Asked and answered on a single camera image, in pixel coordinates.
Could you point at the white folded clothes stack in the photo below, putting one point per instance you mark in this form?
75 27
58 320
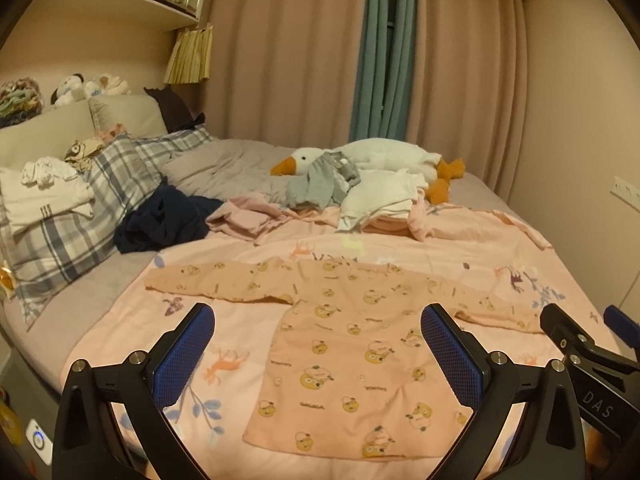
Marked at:
42 190

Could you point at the grey small garment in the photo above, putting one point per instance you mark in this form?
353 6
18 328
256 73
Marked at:
321 179

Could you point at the white goose plush toy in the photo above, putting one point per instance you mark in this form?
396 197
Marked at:
383 154

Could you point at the plaid grey white pillow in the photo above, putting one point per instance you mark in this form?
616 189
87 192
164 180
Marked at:
54 234

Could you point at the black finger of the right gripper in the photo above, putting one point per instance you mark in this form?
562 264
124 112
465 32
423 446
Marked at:
570 338
622 326

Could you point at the dark navy garment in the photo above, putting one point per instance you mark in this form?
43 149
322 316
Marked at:
168 217

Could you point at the white small garment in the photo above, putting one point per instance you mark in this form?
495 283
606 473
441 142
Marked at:
380 194

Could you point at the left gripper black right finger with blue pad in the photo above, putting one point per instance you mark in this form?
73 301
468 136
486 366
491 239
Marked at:
548 442

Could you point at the orange cartoon print baby shirt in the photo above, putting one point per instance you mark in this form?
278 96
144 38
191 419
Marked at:
348 373

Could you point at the teal blue curtain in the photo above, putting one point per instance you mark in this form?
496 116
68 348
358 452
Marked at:
385 70

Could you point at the beige bed headboard cushion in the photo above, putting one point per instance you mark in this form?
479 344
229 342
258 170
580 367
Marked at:
53 132

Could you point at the beige pink curtain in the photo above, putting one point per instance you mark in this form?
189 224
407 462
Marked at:
284 72

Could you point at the pink printed bed blanket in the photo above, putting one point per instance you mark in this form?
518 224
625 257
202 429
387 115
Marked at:
488 250

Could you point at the white wall socket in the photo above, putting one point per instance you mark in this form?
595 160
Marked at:
626 192

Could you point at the plush toys on headboard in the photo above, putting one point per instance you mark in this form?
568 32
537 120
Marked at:
76 87

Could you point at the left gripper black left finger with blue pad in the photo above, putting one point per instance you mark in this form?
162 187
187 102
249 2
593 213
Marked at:
88 443

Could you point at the grey bed sheet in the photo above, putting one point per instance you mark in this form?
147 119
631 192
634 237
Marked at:
219 169

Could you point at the pink crumpled garment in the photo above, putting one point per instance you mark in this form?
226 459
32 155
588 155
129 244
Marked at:
251 217

